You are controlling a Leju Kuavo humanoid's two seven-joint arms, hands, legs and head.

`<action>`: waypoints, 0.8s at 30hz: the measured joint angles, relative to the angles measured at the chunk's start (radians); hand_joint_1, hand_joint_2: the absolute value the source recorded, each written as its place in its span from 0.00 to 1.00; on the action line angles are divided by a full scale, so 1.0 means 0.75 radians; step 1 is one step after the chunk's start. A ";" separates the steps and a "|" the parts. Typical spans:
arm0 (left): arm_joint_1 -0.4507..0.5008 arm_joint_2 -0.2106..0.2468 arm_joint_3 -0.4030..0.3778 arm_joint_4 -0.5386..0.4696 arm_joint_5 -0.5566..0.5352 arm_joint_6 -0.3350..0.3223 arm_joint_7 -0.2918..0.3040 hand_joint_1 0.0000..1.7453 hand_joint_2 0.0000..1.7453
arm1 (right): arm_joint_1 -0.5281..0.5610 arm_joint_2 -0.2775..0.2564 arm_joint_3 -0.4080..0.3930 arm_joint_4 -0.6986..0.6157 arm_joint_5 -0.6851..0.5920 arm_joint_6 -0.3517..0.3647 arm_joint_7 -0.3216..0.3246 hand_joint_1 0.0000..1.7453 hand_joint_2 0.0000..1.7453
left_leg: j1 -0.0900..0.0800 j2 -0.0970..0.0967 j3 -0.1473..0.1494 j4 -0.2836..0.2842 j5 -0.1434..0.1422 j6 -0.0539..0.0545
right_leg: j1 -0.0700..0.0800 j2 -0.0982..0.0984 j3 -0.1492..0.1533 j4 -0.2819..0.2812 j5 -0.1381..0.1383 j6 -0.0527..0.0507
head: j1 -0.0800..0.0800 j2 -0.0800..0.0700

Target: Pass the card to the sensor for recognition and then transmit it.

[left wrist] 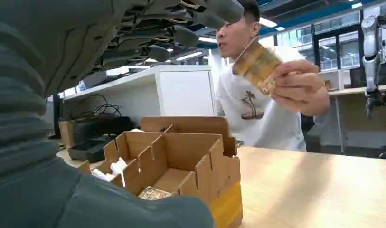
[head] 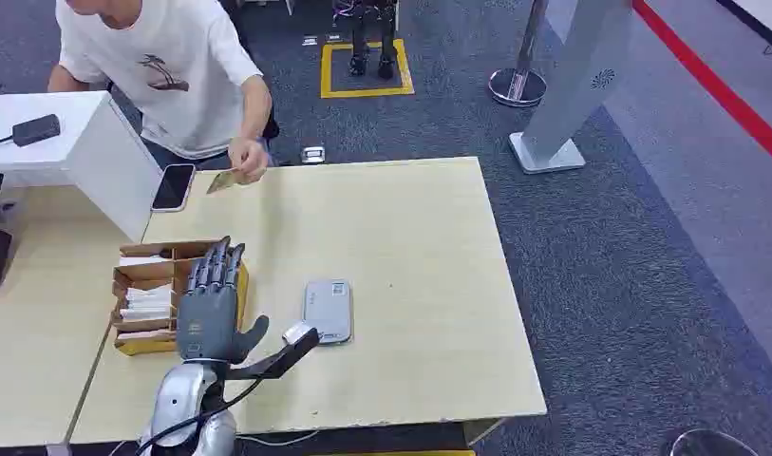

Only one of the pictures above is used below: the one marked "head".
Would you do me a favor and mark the black smartphone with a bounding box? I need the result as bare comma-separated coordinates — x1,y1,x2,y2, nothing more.
150,163,198,214

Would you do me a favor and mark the white cable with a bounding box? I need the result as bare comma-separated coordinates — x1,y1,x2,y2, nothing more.
234,429,321,448

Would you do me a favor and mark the person's left hand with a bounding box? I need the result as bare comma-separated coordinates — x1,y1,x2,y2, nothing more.
228,137,271,185

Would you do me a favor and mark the thick white card stack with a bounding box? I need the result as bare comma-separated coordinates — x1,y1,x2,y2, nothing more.
120,284,175,323

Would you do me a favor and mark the chrome stanchion post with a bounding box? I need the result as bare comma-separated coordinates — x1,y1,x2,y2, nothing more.
487,0,549,108

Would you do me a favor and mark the grey kiosk stand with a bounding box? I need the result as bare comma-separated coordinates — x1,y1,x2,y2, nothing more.
508,0,635,176

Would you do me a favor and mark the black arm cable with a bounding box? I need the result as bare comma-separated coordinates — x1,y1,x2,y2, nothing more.
133,377,264,456

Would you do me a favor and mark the black robot leg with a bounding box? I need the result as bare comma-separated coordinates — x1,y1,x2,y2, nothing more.
348,0,370,78
376,0,400,81

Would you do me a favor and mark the yellow tape square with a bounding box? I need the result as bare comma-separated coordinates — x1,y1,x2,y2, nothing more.
319,38,416,100

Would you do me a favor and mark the wooden card box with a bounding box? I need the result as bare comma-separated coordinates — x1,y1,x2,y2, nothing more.
111,238,251,357

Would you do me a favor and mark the tan printed card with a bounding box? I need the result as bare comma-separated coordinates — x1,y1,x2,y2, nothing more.
206,168,249,195

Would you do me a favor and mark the white box cabinet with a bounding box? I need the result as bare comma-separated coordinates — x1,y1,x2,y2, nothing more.
0,90,164,243

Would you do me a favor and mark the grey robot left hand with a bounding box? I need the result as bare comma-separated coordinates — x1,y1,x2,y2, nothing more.
176,236,271,367

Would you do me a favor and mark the grey card reader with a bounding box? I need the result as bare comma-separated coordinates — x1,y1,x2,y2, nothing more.
302,279,353,346

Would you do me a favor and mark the white cabinet with dark base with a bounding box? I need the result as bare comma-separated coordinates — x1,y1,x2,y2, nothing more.
715,0,772,55

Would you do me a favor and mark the person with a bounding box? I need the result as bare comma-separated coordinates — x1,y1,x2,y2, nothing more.
47,0,281,185

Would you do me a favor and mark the round glossy base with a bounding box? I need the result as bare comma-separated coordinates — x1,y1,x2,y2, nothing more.
669,428,761,456

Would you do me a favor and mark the low white card stack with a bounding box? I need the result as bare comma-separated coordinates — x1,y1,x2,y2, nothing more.
116,328,177,342

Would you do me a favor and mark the white table leg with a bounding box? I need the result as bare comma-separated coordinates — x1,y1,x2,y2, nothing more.
237,0,295,17

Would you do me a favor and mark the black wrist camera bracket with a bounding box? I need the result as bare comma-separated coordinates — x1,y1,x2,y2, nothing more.
224,328,321,382

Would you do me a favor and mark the black power adapter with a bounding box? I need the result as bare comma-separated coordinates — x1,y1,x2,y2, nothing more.
11,113,62,148

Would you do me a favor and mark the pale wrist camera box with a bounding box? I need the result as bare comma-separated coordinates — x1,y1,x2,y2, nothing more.
282,321,317,346

